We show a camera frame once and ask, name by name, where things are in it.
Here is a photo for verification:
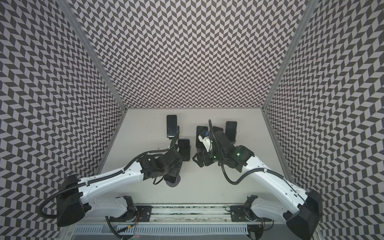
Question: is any grey round-base phone stand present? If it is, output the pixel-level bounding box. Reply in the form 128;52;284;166
166;175;181;188

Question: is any black phone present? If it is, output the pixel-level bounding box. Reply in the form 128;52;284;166
167;115;178;127
196;126;208;149
213;126;224;133
178;139;191;162
225;121;238;142

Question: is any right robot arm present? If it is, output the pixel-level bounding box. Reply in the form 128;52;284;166
193;130;323;240

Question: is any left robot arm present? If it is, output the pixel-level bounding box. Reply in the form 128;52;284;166
56;149;183;227

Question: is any black rectangular phone stand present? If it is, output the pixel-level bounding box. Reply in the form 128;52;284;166
167;126;180;140

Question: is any white ribbed vent strip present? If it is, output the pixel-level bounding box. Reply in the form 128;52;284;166
74;224;249;236

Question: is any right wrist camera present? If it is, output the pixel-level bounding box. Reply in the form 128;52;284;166
198;133;213;152

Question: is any aluminium front rail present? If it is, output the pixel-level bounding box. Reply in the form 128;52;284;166
64;203;319;226

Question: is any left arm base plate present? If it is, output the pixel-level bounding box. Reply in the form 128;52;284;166
109;206;153;223

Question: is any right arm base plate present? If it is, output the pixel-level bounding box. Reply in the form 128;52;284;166
225;205;272;224

